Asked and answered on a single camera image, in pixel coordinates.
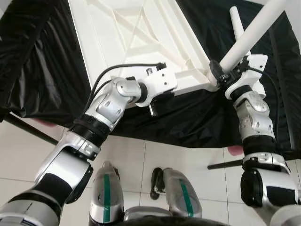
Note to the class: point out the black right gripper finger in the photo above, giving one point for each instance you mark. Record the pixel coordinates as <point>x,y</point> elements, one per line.
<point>216,71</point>

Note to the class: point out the white plastic table leg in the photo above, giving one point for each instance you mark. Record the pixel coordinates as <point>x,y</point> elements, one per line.
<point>249,33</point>
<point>236,21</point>

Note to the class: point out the white plastic table top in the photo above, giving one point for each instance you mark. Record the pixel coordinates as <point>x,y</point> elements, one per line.
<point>94,37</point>

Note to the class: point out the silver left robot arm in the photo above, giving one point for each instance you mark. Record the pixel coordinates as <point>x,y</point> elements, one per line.
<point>113,99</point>

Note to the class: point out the pink fabric tag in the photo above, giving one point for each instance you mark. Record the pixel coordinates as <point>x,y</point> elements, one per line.
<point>236,149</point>

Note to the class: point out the black metal table leg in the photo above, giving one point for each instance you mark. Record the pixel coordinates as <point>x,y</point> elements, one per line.
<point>225,165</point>
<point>30,129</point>

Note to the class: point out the silver right robot leg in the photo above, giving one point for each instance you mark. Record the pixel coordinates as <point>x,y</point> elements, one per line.
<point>178,190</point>

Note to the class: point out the silver robot leg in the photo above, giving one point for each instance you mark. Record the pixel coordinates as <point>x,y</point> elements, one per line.
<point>115,193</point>
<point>178,190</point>

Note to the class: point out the silver left robot leg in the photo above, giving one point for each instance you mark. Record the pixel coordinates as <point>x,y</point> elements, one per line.
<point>115,193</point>

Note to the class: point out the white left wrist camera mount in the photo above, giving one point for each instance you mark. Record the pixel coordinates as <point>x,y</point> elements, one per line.
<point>162,80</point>

